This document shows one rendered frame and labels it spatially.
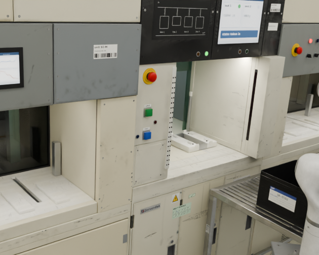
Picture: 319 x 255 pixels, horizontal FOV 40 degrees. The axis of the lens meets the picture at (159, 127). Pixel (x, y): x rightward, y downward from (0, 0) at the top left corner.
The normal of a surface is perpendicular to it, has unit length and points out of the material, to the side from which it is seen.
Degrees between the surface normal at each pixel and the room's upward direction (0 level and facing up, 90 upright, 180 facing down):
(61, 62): 90
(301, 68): 90
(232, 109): 90
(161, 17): 90
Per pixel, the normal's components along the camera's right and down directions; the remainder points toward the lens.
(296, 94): 0.62, 0.27
